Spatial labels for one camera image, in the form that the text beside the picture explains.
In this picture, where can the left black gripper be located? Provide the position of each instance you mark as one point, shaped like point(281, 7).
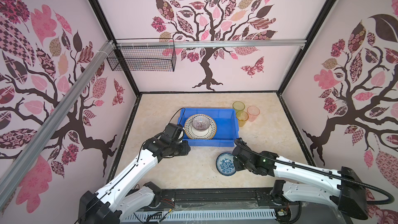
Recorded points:
point(184, 151)

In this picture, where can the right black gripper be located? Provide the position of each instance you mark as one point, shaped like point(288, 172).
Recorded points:
point(236, 165)

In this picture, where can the dotted plate yellow rim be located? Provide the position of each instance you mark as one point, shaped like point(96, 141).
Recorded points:
point(193, 134)

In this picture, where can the blue floral ceramic bowl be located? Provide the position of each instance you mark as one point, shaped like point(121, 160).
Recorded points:
point(225, 164)

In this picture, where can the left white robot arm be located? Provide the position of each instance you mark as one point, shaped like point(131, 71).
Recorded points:
point(112, 203)

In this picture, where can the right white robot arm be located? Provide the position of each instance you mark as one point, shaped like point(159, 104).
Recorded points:
point(340, 189)

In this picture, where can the blue plastic bin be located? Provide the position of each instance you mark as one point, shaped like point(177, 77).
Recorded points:
point(226, 121)

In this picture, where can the yellow transparent cup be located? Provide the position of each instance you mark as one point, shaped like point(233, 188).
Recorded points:
point(242, 118)

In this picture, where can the pink transparent cup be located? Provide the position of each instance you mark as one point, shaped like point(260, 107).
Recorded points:
point(253, 113)

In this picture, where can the green transparent cup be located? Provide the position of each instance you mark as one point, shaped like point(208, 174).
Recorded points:
point(238, 106)

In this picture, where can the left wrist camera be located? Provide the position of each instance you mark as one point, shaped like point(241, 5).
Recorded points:
point(174, 131)

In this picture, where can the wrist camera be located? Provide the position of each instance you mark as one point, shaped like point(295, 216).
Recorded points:
point(241, 144)
point(174, 131)

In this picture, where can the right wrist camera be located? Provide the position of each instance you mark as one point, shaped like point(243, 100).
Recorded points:
point(241, 144)

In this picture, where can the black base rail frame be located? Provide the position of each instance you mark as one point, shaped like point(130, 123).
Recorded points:
point(244, 198)

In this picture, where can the white slotted cable duct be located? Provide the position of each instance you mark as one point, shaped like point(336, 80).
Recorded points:
point(163, 217)

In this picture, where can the black wire basket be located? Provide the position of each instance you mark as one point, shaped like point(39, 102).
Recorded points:
point(143, 55)

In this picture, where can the aluminium rail left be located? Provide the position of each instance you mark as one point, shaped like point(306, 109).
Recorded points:
point(20, 167)

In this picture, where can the aluminium rail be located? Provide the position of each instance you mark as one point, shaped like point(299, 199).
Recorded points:
point(20, 167)
point(216, 44)

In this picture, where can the aluminium rail back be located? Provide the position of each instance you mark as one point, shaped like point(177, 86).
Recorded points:
point(216, 44)

